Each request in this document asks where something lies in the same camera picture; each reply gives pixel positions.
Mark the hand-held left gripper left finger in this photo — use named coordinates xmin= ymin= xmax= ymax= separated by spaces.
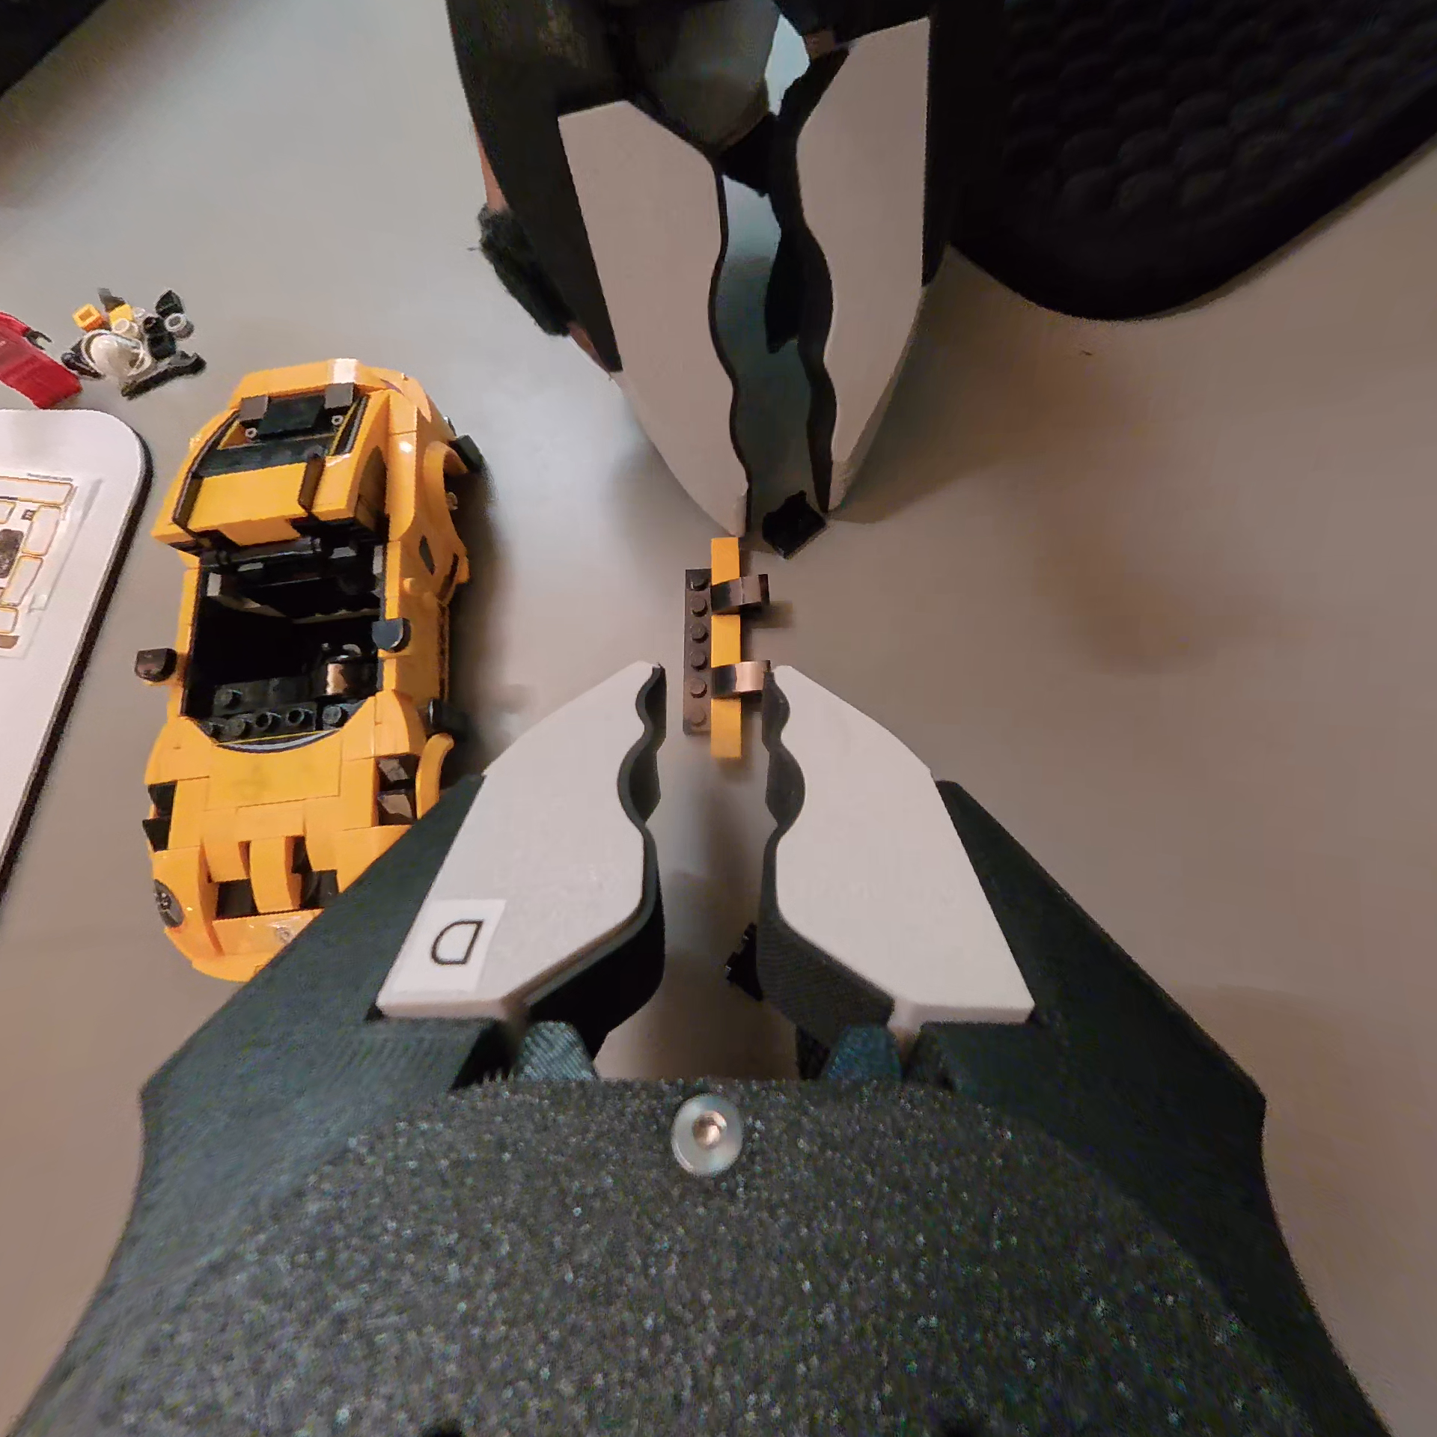
xmin=375 ymin=662 xmax=667 ymax=1022

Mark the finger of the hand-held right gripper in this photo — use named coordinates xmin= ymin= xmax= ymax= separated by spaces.
xmin=557 ymin=95 xmax=751 ymax=534
xmin=768 ymin=16 xmax=933 ymax=514

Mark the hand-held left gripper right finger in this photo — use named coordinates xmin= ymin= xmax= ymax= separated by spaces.
xmin=757 ymin=664 xmax=1036 ymax=1028

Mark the black yellow lego plate assembly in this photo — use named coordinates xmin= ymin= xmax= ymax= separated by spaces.
xmin=682 ymin=536 xmax=776 ymax=764

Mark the yellow lego car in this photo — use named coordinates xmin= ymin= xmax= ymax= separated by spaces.
xmin=134 ymin=357 xmax=487 ymax=982

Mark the pile of small lego pieces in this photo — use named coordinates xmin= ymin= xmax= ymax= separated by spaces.
xmin=61 ymin=286 xmax=207 ymax=399

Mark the red lego minifigure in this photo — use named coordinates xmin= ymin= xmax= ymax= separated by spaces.
xmin=0 ymin=311 xmax=82 ymax=407

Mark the lego sticker sheet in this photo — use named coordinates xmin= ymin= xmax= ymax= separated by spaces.
xmin=0 ymin=476 xmax=80 ymax=652

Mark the person's right hand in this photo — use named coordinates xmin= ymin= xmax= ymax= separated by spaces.
xmin=471 ymin=145 xmax=600 ymax=359

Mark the black armrest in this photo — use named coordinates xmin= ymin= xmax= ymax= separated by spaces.
xmin=931 ymin=0 xmax=1437 ymax=321

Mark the white stand base board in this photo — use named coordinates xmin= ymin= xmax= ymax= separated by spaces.
xmin=0 ymin=409 xmax=153 ymax=900

